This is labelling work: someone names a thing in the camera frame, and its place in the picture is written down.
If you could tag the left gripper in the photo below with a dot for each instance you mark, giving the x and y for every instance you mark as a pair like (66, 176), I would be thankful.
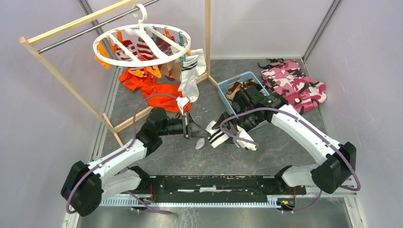
(192, 130)

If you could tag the metal hanging rod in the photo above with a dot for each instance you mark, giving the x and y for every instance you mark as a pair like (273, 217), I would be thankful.
(97, 28)

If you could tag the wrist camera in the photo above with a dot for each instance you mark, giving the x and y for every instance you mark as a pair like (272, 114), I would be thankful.
(184, 104)
(244, 140)

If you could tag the red white striped sock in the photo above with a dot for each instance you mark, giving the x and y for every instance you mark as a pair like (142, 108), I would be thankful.
(139, 50)

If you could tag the light blue laundry basket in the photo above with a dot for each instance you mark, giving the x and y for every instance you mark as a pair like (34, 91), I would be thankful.
(241, 93)

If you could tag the tan sock maroon toe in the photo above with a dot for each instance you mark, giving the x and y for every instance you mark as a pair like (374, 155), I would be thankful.
(172, 71)

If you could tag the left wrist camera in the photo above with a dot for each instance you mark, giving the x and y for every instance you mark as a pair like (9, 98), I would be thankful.
(184, 104)

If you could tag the pink camouflage trousers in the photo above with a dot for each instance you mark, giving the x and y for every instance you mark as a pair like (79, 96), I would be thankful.
(287, 78)

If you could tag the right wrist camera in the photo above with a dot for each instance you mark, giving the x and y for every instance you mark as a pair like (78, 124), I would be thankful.
(244, 140)

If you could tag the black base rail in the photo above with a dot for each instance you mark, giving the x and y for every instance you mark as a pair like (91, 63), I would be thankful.
(220, 191)

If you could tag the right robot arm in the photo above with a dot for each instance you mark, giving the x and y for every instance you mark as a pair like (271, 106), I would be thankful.
(334, 162)

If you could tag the wooden drying rack frame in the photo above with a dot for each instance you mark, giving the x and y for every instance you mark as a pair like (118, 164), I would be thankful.
(42, 113)

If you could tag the white sock with black stripes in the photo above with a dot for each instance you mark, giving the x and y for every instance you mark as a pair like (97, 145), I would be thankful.
(193, 66)

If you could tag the orange cloth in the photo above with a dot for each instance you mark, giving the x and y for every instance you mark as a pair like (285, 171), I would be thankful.
(158, 94)

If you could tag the white round clip hanger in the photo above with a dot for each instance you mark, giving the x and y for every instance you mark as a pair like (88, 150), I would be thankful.
(167, 43)

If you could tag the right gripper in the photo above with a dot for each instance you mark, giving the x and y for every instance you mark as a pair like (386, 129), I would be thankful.
(217, 126)

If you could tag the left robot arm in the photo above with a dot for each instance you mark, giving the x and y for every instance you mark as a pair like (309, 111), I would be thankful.
(87, 184)

